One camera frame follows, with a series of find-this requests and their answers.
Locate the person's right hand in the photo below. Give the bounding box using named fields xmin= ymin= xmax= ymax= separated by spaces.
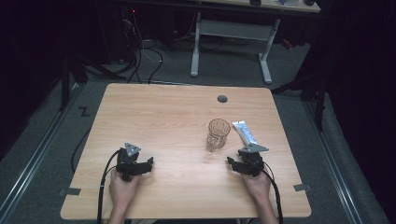
xmin=240 ymin=170 xmax=272 ymax=203

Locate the metal floor rail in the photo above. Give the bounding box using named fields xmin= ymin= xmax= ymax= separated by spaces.
xmin=0 ymin=83 xmax=86 ymax=220
xmin=302 ymin=99 xmax=364 ymax=224

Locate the white toothpaste tube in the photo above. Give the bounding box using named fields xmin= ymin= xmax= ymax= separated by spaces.
xmin=231 ymin=120 xmax=260 ymax=147

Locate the person's left hand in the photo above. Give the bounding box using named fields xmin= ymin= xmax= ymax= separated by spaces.
xmin=108 ymin=169 xmax=141 ymax=212

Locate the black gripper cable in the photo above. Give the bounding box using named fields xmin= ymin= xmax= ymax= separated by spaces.
xmin=261 ymin=161 xmax=285 ymax=224
xmin=96 ymin=148 xmax=122 ymax=224

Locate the clear plastic cup with handle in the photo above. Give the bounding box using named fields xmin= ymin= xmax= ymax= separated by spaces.
xmin=205 ymin=118 xmax=232 ymax=153

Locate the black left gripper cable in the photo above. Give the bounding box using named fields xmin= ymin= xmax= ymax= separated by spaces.
xmin=96 ymin=148 xmax=122 ymax=224

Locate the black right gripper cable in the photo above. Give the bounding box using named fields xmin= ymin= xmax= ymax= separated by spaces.
xmin=261 ymin=161 xmax=285 ymax=224

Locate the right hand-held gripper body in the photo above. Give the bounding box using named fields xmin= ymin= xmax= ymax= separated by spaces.
xmin=238 ymin=142 xmax=270 ymax=178

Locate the bundle of floor cables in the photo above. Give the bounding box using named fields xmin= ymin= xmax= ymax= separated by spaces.
xmin=120 ymin=6 xmax=164 ymax=85

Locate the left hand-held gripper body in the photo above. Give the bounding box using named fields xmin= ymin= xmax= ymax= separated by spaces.
xmin=116 ymin=142 xmax=148 ymax=183

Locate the black floor cable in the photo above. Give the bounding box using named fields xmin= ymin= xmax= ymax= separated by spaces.
xmin=70 ymin=126 xmax=93 ymax=175

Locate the white-framed background desk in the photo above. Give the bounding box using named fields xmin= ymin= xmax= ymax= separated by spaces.
xmin=190 ymin=0 xmax=321 ymax=85

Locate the black metal stand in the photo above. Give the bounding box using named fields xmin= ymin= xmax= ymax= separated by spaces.
xmin=270 ymin=73 xmax=329 ymax=133
xmin=58 ymin=50 xmax=127 ymax=112

